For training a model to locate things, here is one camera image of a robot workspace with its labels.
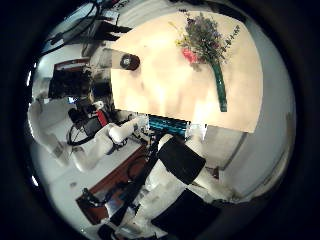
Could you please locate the teal table frame rail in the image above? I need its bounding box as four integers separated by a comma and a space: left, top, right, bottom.
148, 114, 192, 136

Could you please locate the clear plastic cup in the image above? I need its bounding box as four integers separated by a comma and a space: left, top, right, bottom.
98, 47, 141, 72

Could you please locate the brown wooden base board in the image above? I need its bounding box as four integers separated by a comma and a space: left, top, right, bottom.
75, 146, 149, 226

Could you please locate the flower bouquet with green wrap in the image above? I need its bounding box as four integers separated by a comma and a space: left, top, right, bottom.
168, 9, 242, 113

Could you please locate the black cable loop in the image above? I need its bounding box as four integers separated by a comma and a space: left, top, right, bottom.
43, 1, 101, 51

